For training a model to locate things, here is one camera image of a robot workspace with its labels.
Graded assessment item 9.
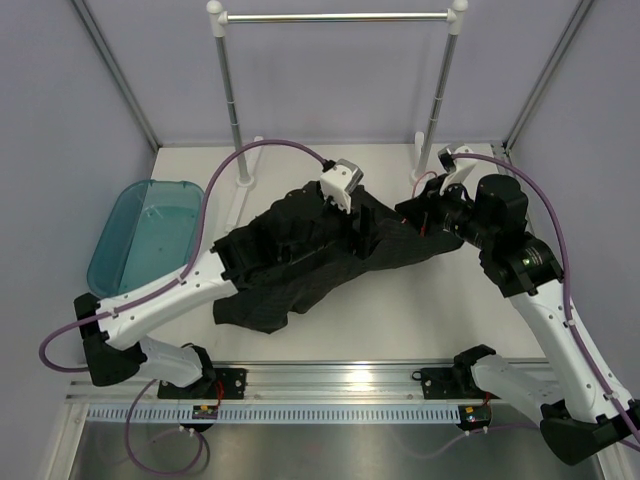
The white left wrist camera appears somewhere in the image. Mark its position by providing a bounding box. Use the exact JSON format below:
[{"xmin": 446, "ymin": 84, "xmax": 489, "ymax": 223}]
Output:
[{"xmin": 319, "ymin": 159, "xmax": 364, "ymax": 214}]

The teal plastic tray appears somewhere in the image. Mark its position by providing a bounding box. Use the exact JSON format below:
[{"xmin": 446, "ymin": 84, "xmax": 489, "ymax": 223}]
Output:
[{"xmin": 86, "ymin": 180, "xmax": 203, "ymax": 298}]

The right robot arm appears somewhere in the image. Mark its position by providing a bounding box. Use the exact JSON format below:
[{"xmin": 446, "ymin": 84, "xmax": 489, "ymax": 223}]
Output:
[{"xmin": 396, "ymin": 174, "xmax": 639, "ymax": 465}]

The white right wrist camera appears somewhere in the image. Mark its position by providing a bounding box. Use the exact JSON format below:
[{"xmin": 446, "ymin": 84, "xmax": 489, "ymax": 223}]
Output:
[{"xmin": 437, "ymin": 143, "xmax": 477, "ymax": 196}]

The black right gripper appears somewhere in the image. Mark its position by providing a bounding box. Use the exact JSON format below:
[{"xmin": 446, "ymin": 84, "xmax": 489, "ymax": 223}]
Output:
[{"xmin": 397, "ymin": 174, "xmax": 496, "ymax": 252}]

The black pinstriped shirt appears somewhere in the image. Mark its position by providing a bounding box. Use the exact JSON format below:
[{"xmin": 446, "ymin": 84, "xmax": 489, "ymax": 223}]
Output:
[{"xmin": 211, "ymin": 181, "xmax": 462, "ymax": 334}]

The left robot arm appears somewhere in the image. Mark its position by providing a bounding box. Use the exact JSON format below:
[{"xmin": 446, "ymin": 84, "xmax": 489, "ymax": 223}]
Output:
[{"xmin": 82, "ymin": 191, "xmax": 375, "ymax": 399}]

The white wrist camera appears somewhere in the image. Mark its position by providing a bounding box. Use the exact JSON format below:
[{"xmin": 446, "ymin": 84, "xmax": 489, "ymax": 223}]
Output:
[
  {"xmin": 319, "ymin": 159, "xmax": 364, "ymax": 214},
  {"xmin": 437, "ymin": 143, "xmax": 477, "ymax": 196}
]

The pink wire hanger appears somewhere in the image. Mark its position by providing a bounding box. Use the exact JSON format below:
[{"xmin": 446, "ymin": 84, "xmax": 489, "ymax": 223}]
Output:
[{"xmin": 411, "ymin": 170, "xmax": 438, "ymax": 198}]

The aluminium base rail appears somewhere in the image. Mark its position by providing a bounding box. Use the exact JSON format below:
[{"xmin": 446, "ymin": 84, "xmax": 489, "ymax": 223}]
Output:
[{"xmin": 63, "ymin": 360, "xmax": 556, "ymax": 404}]

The left aluminium frame post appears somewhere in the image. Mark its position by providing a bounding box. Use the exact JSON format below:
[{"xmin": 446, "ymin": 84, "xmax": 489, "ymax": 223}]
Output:
[{"xmin": 69, "ymin": 0, "xmax": 162, "ymax": 154}]

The white slotted cable duct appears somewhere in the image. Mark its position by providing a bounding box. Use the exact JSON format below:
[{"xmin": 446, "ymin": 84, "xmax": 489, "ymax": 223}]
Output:
[{"xmin": 86, "ymin": 404, "xmax": 461, "ymax": 425}]

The right aluminium frame post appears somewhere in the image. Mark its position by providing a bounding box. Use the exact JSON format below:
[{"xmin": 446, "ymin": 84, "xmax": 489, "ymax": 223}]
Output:
[{"xmin": 501, "ymin": 0, "xmax": 597, "ymax": 156}]

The white and silver clothes rack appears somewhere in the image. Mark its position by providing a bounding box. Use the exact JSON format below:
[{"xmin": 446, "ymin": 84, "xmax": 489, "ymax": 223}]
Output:
[{"xmin": 205, "ymin": 0, "xmax": 470, "ymax": 234}]

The aluminium frame post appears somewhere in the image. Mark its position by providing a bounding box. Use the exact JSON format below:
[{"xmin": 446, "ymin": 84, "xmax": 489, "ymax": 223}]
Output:
[
  {"xmin": 69, "ymin": 0, "xmax": 162, "ymax": 154},
  {"xmin": 501, "ymin": 0, "xmax": 597, "ymax": 156}
]

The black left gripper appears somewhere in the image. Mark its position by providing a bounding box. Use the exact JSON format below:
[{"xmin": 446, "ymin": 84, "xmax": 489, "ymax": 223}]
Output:
[{"xmin": 282, "ymin": 189, "xmax": 387, "ymax": 269}]

